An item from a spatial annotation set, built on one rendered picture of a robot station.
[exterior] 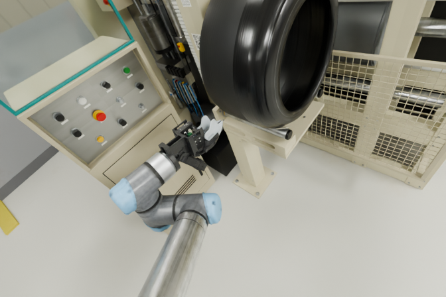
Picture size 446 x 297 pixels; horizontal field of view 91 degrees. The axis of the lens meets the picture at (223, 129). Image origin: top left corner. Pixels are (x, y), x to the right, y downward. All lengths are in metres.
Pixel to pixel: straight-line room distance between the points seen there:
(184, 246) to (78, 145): 0.86
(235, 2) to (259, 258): 1.44
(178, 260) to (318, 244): 1.29
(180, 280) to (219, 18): 0.63
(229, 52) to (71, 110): 0.76
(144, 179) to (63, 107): 0.67
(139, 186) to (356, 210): 1.49
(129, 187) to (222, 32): 0.48
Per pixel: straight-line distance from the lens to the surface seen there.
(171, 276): 0.45
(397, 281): 1.70
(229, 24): 0.67
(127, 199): 0.56
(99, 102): 1.18
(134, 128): 1.28
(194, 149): 0.60
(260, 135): 0.98
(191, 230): 0.51
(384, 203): 1.85
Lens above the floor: 1.60
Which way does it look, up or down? 44 degrees down
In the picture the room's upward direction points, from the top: 21 degrees counter-clockwise
